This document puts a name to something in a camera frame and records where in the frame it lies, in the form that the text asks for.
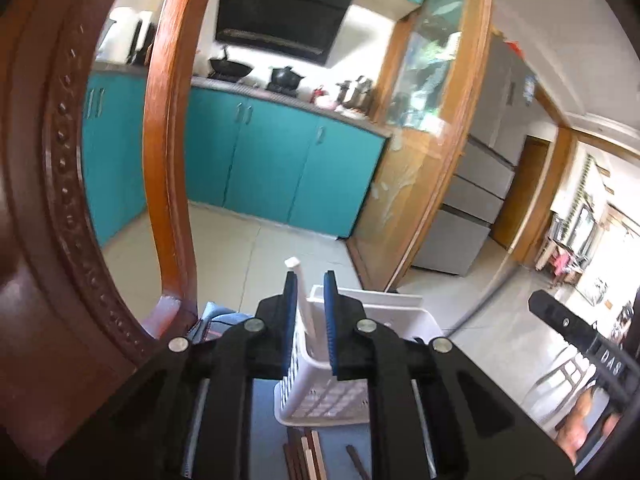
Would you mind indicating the dark brown wooden chair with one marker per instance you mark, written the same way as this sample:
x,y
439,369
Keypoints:
x,y
30,210

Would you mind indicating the black range hood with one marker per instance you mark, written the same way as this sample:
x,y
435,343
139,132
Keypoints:
x,y
280,15

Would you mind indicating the brown wooden chopstick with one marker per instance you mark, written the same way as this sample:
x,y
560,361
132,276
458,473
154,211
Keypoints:
x,y
291,462
312,455
358,462

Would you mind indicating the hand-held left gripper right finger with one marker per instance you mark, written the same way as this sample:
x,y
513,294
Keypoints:
x,y
331,330

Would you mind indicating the black cooking pot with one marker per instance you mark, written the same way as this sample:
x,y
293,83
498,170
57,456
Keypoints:
x,y
286,79

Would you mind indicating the white plastic spoon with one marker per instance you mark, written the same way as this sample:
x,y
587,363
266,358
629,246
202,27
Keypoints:
x,y
306,305

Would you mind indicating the black wok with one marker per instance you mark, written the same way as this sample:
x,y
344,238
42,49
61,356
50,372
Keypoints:
x,y
227,66

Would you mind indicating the green hanging plant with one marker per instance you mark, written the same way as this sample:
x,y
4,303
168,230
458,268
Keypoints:
x,y
582,195

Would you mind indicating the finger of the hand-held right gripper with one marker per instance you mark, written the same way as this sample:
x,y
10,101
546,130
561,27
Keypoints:
x,y
550,310

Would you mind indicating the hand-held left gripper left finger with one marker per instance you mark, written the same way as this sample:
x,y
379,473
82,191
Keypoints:
x,y
290,320

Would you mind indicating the white plastic chair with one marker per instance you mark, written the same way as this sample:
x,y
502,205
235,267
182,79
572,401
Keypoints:
x,y
557,380

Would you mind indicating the wooden framed glass door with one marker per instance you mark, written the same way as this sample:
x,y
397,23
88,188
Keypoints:
x,y
465,160

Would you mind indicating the person's right forearm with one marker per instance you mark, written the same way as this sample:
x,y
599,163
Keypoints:
x,y
575,425

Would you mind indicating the black kitchen appliance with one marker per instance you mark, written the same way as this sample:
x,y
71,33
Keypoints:
x,y
142,40

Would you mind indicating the grey refrigerator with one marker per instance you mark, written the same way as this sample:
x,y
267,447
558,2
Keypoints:
x,y
480,185

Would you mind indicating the blue cloth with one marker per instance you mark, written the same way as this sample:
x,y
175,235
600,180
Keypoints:
x,y
222,317

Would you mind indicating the teal base cabinet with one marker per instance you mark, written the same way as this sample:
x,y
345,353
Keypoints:
x,y
270,160

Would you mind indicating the white kitchen appliance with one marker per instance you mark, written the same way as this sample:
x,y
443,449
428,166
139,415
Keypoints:
x,y
117,35

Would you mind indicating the white plastic utensil basket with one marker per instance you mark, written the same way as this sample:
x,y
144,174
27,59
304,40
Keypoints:
x,y
325,400

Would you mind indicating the brown wooden door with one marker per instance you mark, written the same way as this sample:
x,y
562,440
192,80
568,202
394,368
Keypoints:
x,y
520,195

